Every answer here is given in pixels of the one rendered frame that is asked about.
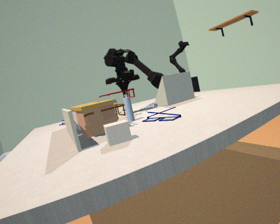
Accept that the light blue cylinder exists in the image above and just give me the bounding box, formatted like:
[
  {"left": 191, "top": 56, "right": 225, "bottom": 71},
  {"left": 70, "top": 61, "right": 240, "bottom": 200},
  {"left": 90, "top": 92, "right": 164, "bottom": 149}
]
[{"left": 123, "top": 97, "right": 135, "bottom": 122}]

